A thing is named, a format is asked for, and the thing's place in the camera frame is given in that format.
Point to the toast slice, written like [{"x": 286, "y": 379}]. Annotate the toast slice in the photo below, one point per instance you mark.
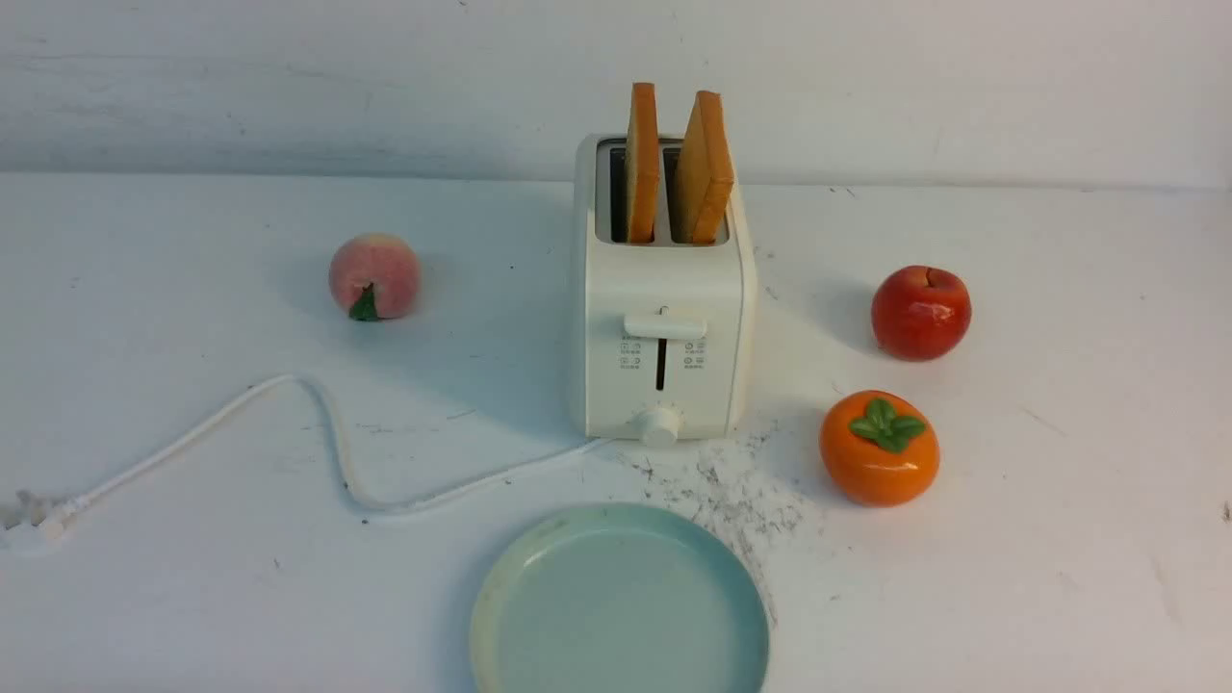
[
  {"x": 643, "y": 164},
  {"x": 704, "y": 178}
]

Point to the white two-slot toaster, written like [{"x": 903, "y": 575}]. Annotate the white two-slot toaster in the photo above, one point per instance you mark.
[{"x": 660, "y": 336}]

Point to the light green plate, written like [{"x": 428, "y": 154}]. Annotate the light green plate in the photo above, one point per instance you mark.
[{"x": 619, "y": 597}]

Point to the pink peach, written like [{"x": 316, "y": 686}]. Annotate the pink peach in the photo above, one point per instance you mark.
[{"x": 375, "y": 277}]

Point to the orange persimmon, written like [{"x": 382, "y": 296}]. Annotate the orange persimmon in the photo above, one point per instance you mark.
[{"x": 878, "y": 449}]

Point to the red apple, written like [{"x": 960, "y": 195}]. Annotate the red apple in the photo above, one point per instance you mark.
[{"x": 919, "y": 313}]

